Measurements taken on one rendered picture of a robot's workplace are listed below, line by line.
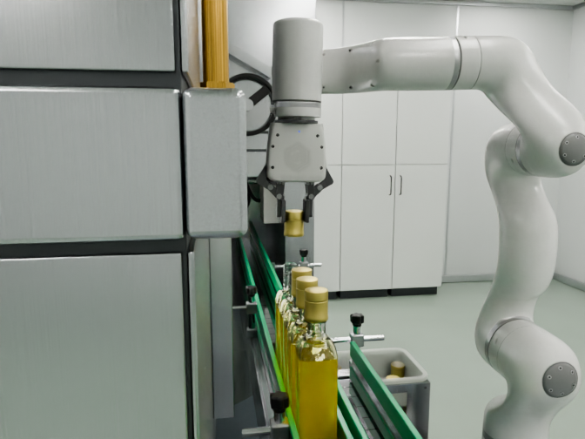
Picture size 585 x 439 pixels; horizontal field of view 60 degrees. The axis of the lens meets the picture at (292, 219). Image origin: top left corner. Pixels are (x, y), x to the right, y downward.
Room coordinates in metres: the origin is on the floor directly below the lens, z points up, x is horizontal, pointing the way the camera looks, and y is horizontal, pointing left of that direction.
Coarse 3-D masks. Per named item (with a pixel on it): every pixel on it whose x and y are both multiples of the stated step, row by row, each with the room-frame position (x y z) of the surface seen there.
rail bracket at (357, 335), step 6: (354, 318) 1.01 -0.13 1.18; (360, 318) 1.01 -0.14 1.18; (354, 324) 1.01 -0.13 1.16; (360, 324) 1.02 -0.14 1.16; (354, 330) 1.02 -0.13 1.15; (354, 336) 1.01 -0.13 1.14; (360, 336) 1.01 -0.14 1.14; (366, 336) 1.02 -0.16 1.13; (372, 336) 1.02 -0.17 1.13; (378, 336) 1.02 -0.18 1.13; (384, 336) 1.03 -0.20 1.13; (336, 342) 1.01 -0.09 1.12; (342, 342) 1.01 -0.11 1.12; (360, 342) 1.01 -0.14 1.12
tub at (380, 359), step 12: (384, 348) 1.23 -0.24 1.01; (396, 348) 1.24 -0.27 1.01; (348, 360) 1.21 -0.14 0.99; (372, 360) 1.22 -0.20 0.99; (384, 360) 1.23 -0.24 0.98; (396, 360) 1.23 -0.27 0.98; (408, 360) 1.18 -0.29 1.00; (384, 372) 1.22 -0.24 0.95; (408, 372) 1.17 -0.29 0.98; (420, 372) 1.11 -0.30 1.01
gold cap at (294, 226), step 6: (288, 210) 0.88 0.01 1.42; (294, 210) 0.88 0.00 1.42; (300, 210) 0.88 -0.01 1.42; (288, 216) 0.87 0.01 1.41; (294, 216) 0.86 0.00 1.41; (300, 216) 0.87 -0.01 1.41; (288, 222) 0.87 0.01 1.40; (294, 222) 0.86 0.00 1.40; (300, 222) 0.87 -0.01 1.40; (288, 228) 0.87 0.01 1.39; (294, 228) 0.86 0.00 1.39; (300, 228) 0.87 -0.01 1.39; (288, 234) 0.86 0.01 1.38; (294, 234) 0.86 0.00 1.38; (300, 234) 0.87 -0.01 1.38
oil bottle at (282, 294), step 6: (282, 288) 0.94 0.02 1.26; (276, 294) 0.94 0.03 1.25; (282, 294) 0.91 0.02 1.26; (276, 300) 0.93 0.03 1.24; (282, 300) 0.90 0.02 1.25; (276, 306) 0.93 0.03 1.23; (276, 312) 0.93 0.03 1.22; (276, 318) 0.93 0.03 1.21; (276, 324) 0.93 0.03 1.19; (276, 330) 0.93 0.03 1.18; (276, 336) 0.93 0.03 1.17; (276, 342) 0.93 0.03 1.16; (276, 348) 0.93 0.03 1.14; (276, 354) 0.93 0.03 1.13
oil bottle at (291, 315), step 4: (288, 312) 0.81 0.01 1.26; (292, 312) 0.81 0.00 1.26; (296, 312) 0.80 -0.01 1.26; (284, 316) 0.83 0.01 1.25; (288, 316) 0.80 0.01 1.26; (292, 316) 0.79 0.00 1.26; (296, 316) 0.79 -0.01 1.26; (284, 320) 0.82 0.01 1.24; (288, 320) 0.79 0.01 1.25; (292, 320) 0.79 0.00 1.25; (284, 324) 0.82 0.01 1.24; (288, 324) 0.79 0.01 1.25; (284, 328) 0.82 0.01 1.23; (284, 332) 0.82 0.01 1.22; (284, 336) 0.82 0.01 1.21; (284, 340) 0.82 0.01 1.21; (284, 344) 0.82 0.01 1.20; (284, 348) 0.82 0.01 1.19; (284, 352) 0.82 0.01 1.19; (284, 356) 0.82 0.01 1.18; (284, 360) 0.82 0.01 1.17; (284, 364) 0.82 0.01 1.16; (284, 368) 0.82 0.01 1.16; (284, 372) 0.82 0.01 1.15; (284, 376) 0.82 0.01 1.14; (284, 380) 0.82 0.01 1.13; (284, 384) 0.82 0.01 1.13
